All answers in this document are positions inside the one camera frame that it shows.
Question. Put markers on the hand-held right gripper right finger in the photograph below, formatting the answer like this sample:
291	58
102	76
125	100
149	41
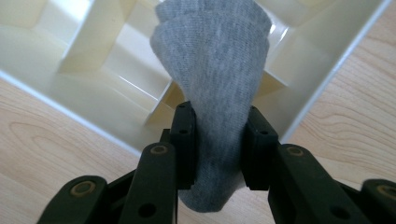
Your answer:
260	149

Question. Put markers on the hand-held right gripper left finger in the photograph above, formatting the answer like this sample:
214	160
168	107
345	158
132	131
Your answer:
183	140

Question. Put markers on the grey sock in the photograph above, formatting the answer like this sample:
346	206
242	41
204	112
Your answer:
214	62

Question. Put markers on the white divided storage box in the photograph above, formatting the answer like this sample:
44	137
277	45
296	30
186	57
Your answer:
102	68

